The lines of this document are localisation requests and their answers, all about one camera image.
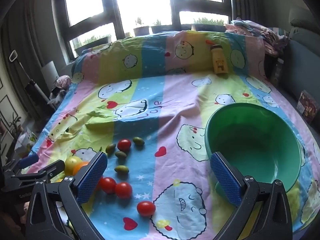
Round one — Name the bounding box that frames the dark framed window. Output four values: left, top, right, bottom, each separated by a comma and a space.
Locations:
51, 0, 233, 63

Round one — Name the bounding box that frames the pink cloth bundle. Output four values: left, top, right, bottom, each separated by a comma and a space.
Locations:
54, 76, 73, 88

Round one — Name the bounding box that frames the clear packet of nuts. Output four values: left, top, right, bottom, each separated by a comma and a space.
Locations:
296, 90, 319, 124

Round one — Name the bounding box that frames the potted green plant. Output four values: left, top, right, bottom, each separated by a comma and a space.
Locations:
7, 112, 23, 140

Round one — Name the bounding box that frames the pink clothes pile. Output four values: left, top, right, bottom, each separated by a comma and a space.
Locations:
224, 17, 289, 55

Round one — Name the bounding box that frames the white cardboard box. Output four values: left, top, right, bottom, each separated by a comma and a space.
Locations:
15, 127, 38, 158

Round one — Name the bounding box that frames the green plastic bowl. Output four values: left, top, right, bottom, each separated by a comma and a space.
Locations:
204, 102, 303, 204

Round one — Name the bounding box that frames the yellow round fruit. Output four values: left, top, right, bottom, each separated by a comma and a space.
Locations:
64, 156, 83, 175

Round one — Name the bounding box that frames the orange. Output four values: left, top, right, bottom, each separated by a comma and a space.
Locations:
72, 162, 90, 177

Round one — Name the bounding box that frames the colourful cartoon printed bed sheet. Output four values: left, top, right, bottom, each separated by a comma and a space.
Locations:
21, 30, 320, 240

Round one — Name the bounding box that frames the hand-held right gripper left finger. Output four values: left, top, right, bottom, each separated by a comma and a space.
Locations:
25, 151, 108, 240

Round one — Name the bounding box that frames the red cherry tomato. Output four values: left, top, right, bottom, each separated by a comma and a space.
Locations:
98, 177, 117, 194
115, 182, 133, 199
137, 201, 156, 217
117, 139, 132, 152

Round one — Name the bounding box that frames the planter with green plants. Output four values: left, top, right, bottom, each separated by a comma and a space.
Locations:
192, 17, 225, 32
133, 17, 150, 37
74, 35, 112, 53
151, 19, 173, 34

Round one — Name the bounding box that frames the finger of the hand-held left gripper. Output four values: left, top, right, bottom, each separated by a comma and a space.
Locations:
15, 159, 66, 183
4, 153, 40, 178

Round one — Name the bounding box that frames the white stick vacuum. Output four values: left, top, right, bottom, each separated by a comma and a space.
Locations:
9, 50, 57, 110

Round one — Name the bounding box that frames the white cylinder appliance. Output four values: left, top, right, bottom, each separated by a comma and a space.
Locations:
41, 61, 60, 88

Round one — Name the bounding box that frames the grey sofa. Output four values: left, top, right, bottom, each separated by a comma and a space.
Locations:
265, 7, 320, 140

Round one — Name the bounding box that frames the grey cloth bundle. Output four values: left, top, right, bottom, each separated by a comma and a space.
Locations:
49, 87, 68, 105

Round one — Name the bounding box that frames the yellow bear print bottle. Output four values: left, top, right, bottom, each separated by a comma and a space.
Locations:
209, 44, 228, 77

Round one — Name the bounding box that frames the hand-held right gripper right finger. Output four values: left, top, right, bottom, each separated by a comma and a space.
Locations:
210, 151, 293, 240

